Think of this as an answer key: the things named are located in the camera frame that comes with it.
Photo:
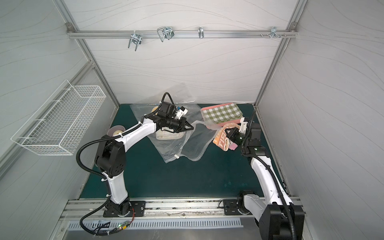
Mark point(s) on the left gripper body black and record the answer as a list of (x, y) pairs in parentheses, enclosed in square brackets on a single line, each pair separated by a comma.
[(179, 124)]

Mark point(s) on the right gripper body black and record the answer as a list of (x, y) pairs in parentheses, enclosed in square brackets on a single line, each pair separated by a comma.
[(235, 135)]

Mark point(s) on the white patterned towel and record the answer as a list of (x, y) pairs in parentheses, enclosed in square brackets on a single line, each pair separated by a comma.
[(165, 136)]

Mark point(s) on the clear plastic vacuum bag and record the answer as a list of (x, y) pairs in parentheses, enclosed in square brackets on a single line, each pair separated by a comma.
[(171, 146)]

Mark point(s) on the orange lettered towel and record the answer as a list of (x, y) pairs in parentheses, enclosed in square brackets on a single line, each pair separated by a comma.
[(221, 140)]

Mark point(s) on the pink towel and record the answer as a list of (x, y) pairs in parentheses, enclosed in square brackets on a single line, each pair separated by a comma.
[(232, 146)]

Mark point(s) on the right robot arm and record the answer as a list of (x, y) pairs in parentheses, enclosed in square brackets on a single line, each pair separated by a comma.
[(276, 215)]

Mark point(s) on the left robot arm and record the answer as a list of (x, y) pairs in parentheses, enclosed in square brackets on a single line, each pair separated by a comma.
[(111, 153)]

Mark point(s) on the green checkered cloth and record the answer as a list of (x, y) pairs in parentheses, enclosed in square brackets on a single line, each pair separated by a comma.
[(223, 113)]

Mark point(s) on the green table mat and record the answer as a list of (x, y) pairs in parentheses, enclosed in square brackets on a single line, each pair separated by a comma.
[(217, 174)]

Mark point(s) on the yellow tape roll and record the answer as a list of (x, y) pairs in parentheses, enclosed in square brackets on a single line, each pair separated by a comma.
[(118, 133)]

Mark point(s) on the grey bowl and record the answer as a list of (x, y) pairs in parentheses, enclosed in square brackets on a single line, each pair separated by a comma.
[(115, 128)]

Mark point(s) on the metal U-bolt clamp left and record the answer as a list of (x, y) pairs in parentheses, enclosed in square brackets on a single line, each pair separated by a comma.
[(135, 40)]

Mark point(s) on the metal u-bolt clamp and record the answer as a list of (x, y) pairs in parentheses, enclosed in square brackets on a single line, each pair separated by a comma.
[(135, 40), (165, 33)]

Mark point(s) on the metal U-bolt clamp middle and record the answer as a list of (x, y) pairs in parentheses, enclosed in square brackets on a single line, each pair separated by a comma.
[(165, 33)]

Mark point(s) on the small metal hook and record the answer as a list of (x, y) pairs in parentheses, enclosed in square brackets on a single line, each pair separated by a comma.
[(201, 32)]

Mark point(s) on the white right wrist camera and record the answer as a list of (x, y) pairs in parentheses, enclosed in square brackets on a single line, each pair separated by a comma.
[(243, 125)]

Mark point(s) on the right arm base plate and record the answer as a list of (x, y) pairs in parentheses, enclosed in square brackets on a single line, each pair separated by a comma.
[(231, 208)]

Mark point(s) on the aluminium cross rail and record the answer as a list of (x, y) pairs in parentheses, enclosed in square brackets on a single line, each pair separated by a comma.
[(179, 34)]

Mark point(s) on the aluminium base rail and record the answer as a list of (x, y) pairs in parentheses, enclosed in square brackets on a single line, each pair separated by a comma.
[(155, 208)]

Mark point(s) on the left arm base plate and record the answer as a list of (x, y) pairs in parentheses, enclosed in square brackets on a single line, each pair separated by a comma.
[(125, 209)]

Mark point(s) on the white wire basket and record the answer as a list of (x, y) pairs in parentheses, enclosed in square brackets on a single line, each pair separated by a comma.
[(58, 126)]

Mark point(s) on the metal bracket right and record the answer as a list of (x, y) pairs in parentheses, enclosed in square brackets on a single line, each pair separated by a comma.
[(273, 34)]

